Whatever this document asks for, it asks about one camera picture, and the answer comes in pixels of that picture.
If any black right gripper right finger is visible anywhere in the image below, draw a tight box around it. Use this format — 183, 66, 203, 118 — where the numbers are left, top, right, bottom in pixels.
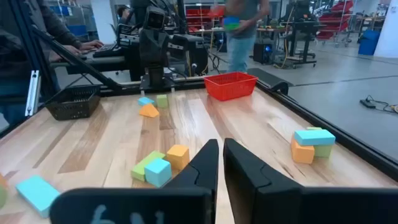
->
223, 138, 398, 224

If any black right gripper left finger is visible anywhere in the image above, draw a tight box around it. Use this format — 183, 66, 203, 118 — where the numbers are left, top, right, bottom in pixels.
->
49, 139, 220, 224

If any blue foam cube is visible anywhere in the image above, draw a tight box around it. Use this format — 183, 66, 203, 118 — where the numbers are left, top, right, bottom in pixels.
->
144, 157, 173, 189

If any long green foam block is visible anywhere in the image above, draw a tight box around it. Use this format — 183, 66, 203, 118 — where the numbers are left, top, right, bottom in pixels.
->
130, 151, 167, 182

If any orange triangular foam block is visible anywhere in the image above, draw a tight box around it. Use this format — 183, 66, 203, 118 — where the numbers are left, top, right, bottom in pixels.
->
139, 103, 160, 119

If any blue rectangular foam block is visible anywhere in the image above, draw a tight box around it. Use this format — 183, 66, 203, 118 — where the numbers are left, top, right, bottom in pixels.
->
294, 129, 336, 147
137, 96, 155, 107
15, 174, 61, 219

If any orange foam cube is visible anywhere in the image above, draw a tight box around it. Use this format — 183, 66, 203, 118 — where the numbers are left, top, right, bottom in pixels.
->
165, 144, 190, 171

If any person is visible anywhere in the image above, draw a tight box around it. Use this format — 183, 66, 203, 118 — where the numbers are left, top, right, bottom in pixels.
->
223, 0, 271, 74
116, 5, 131, 26
0, 0, 105, 125

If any red bin rack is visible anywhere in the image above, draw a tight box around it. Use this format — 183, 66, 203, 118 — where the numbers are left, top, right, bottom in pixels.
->
315, 0, 355, 40
185, 2, 225, 32

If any black computer case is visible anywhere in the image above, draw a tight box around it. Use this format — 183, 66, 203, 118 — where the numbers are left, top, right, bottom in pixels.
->
167, 33, 209, 77

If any black keyboard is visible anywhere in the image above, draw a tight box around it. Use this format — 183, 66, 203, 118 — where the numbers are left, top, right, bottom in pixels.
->
92, 43, 121, 58

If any person's hand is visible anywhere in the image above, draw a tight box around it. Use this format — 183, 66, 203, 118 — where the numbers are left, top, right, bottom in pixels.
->
79, 39, 105, 52
58, 45, 82, 57

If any black desk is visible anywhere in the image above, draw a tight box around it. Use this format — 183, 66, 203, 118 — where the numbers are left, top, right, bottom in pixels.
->
49, 51, 133, 75

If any stack of coloured baskets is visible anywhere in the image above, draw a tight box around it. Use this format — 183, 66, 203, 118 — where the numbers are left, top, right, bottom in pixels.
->
223, 16, 242, 32

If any blue bin shelf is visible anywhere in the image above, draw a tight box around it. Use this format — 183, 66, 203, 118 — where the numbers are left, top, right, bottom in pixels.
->
49, 0, 91, 38

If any red plastic basket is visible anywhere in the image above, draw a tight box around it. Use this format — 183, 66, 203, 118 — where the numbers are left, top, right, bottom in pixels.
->
203, 71, 259, 102

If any black computer tower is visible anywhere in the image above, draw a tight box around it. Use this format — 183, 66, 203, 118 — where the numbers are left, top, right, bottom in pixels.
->
252, 42, 274, 65

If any black plastic basket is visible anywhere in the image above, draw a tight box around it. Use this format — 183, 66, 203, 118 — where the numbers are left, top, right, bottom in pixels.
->
44, 83, 102, 121

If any black workbench stand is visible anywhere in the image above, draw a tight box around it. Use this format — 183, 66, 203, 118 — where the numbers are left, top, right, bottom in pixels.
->
273, 18, 318, 69

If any blue bin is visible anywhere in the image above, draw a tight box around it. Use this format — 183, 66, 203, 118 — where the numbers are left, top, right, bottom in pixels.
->
357, 29, 381, 56

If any black floor cable ramp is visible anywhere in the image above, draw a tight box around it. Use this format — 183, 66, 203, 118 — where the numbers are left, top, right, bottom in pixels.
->
247, 67, 295, 95

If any silver metal bracket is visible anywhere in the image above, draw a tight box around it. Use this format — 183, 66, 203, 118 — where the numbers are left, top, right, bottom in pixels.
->
24, 70, 41, 117

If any black power strip with cable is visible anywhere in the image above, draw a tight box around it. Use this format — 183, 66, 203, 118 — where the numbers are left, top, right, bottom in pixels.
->
359, 95, 398, 113

